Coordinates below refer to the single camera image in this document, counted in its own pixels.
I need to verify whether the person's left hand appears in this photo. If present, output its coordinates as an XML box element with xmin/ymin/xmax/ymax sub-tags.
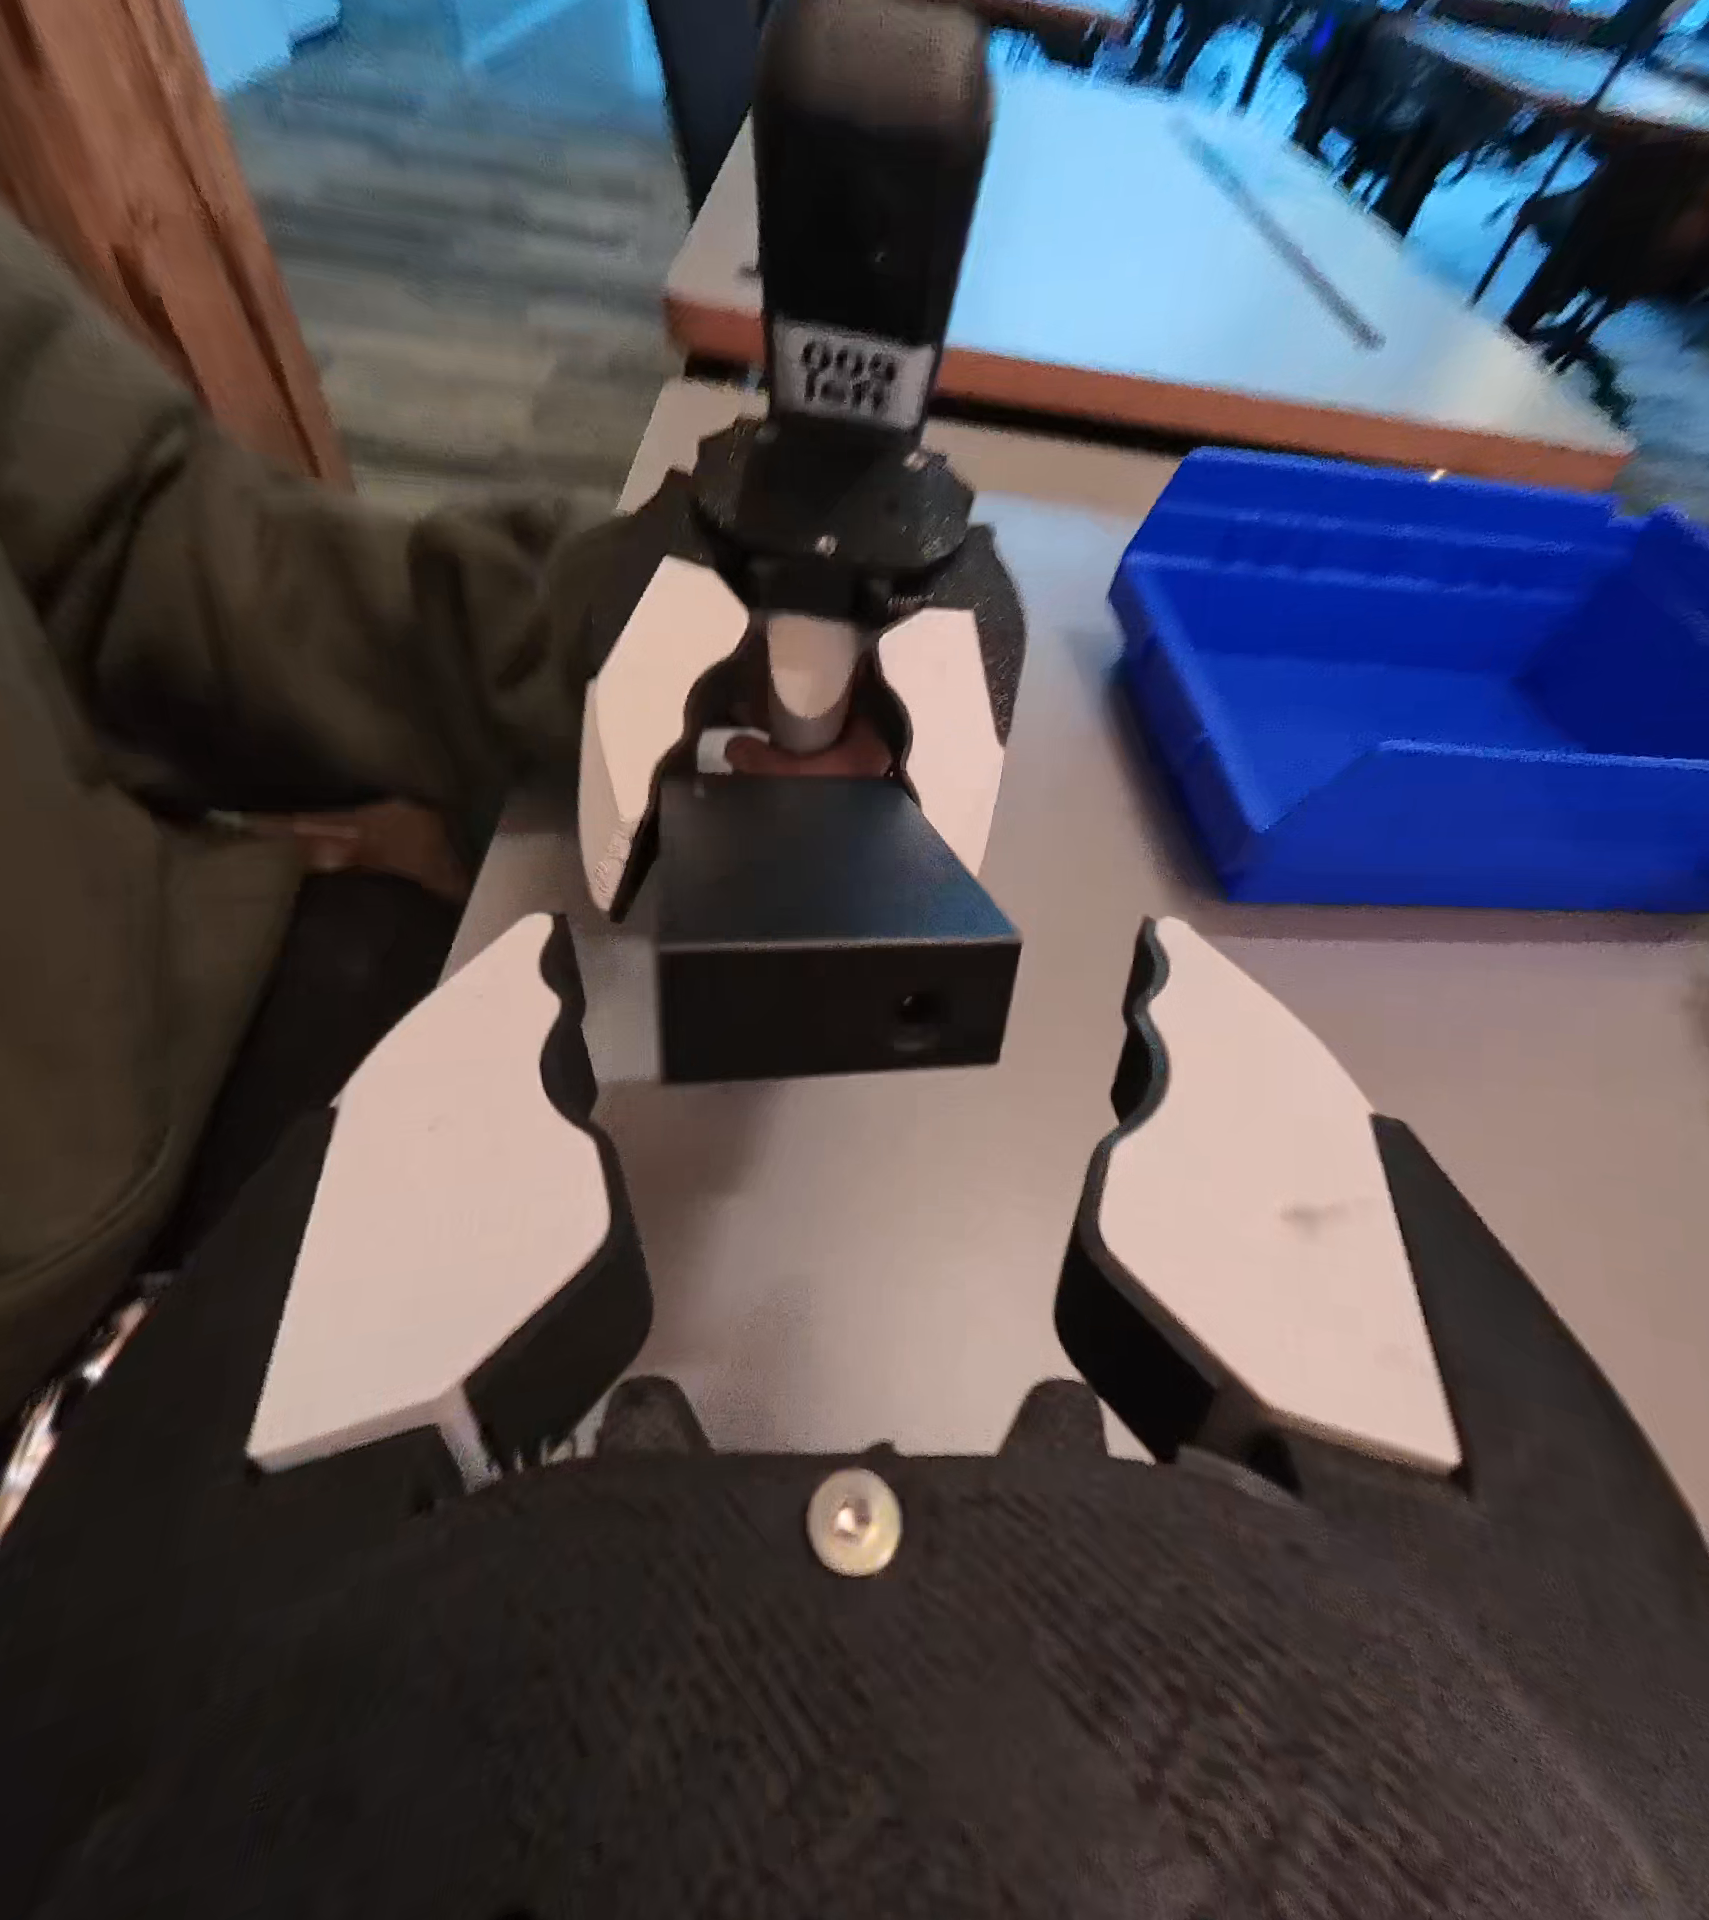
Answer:
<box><xmin>718</xmin><ymin>724</ymin><xmax>905</xmax><ymax>787</ymax></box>

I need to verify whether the grey table with slot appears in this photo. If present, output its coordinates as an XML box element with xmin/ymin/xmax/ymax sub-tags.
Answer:
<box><xmin>666</xmin><ymin>61</ymin><xmax>1637</xmax><ymax>453</ymax></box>

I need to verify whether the metal carabiner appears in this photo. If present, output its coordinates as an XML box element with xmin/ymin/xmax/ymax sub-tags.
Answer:
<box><xmin>0</xmin><ymin>1297</ymin><xmax>150</xmax><ymax>1571</ymax></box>

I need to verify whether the blue plastic bin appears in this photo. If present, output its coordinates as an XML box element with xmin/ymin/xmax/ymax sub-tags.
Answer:
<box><xmin>1109</xmin><ymin>445</ymin><xmax>1709</xmax><ymax>912</ymax></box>

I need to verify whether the person's torso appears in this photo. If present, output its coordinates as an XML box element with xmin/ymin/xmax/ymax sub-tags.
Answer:
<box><xmin>0</xmin><ymin>810</ymin><xmax>321</xmax><ymax>1518</ymax></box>

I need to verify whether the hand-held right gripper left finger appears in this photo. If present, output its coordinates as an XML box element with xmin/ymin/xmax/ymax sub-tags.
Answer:
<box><xmin>246</xmin><ymin>912</ymin><xmax>652</xmax><ymax>1472</ymax></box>

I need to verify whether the black network switch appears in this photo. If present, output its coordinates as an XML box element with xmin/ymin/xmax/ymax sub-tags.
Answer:
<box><xmin>650</xmin><ymin>776</ymin><xmax>1025</xmax><ymax>1087</ymax></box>

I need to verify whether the person's left forearm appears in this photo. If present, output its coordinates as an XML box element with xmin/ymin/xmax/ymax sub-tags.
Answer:
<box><xmin>0</xmin><ymin>91</ymin><xmax>652</xmax><ymax>864</ymax></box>

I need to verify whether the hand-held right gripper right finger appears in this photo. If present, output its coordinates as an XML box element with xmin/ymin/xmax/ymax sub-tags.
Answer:
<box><xmin>1056</xmin><ymin>918</ymin><xmax>1462</xmax><ymax>1481</ymax></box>

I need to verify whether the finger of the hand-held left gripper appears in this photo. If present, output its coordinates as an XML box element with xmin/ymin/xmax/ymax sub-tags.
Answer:
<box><xmin>868</xmin><ymin>592</ymin><xmax>1013</xmax><ymax>888</ymax></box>
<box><xmin>576</xmin><ymin>555</ymin><xmax>763</xmax><ymax>920</ymax></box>

